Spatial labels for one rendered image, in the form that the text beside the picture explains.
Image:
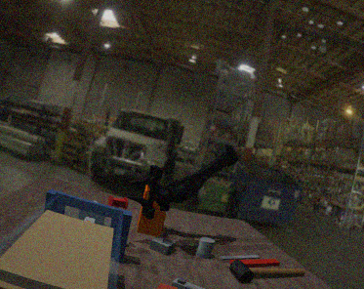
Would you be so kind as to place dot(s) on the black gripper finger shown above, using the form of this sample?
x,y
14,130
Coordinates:
x,y
141,201
147,180

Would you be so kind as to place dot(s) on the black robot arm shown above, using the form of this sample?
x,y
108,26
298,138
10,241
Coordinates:
x,y
188,187

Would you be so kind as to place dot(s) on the black-headed mallet with wooden handle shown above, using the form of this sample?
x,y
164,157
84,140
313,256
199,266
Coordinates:
x,y
245,274

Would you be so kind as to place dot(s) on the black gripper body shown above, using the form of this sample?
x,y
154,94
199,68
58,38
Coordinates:
x,y
156,173

